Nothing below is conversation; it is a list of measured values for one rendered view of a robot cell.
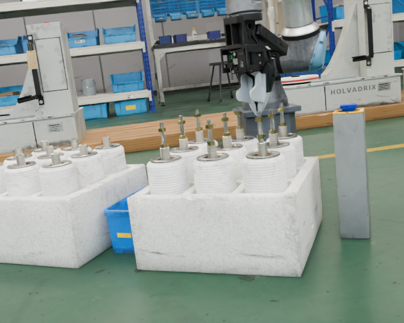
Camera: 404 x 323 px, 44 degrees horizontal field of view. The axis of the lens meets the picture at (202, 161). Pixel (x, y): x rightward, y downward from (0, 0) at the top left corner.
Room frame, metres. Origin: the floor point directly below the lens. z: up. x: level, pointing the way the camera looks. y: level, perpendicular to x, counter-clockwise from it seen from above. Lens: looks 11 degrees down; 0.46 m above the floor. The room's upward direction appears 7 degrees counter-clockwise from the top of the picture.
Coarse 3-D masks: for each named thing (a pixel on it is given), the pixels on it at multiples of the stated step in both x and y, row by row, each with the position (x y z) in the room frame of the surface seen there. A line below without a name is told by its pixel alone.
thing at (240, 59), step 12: (228, 24) 1.05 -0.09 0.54; (240, 24) 1.04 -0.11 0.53; (252, 24) 1.07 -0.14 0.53; (228, 36) 1.05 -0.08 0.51; (240, 36) 1.05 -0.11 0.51; (252, 36) 1.06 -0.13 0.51; (228, 48) 1.05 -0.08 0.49; (240, 48) 1.03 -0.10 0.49; (252, 48) 1.03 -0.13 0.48; (264, 48) 1.06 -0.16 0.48; (228, 60) 1.07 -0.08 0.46; (240, 60) 1.03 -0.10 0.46; (252, 60) 1.03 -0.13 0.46; (264, 60) 1.05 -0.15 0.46; (240, 72) 1.07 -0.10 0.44; (252, 72) 1.10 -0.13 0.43
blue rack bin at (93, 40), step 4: (96, 28) 5.79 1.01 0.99; (76, 32) 6.03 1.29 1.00; (80, 32) 6.04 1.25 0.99; (84, 32) 6.04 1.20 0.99; (88, 32) 6.05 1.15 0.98; (92, 32) 6.05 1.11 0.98; (96, 32) 5.71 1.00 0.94; (68, 36) 6.00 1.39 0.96; (92, 36) 5.57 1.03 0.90; (96, 36) 5.59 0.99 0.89; (68, 40) 5.55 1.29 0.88; (72, 40) 5.56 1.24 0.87; (76, 40) 5.56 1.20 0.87; (80, 40) 5.57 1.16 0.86; (84, 40) 5.57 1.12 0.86; (88, 40) 5.58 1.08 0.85; (92, 40) 5.58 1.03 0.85; (96, 40) 5.61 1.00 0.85; (72, 44) 5.56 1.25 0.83; (76, 44) 5.57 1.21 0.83; (80, 44) 5.57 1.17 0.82; (84, 44) 5.57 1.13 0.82; (88, 44) 5.58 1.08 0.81; (92, 44) 5.58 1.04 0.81; (96, 44) 5.59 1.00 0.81
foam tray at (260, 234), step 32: (192, 192) 1.11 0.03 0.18; (288, 192) 1.00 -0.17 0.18; (320, 192) 1.32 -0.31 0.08; (160, 224) 1.09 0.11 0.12; (192, 224) 1.06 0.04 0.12; (224, 224) 1.03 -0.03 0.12; (256, 224) 1.00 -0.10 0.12; (288, 224) 0.98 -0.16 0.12; (160, 256) 1.09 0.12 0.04; (192, 256) 1.06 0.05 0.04; (224, 256) 1.03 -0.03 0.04; (256, 256) 1.01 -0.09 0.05; (288, 256) 0.98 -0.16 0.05
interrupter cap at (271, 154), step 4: (256, 152) 1.10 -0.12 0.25; (268, 152) 1.09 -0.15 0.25; (272, 152) 1.08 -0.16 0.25; (276, 152) 1.08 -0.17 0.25; (248, 156) 1.06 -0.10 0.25; (252, 156) 1.06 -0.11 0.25; (256, 156) 1.05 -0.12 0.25; (260, 156) 1.05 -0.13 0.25; (264, 156) 1.04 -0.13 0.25; (268, 156) 1.03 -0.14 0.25; (272, 156) 1.04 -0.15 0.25
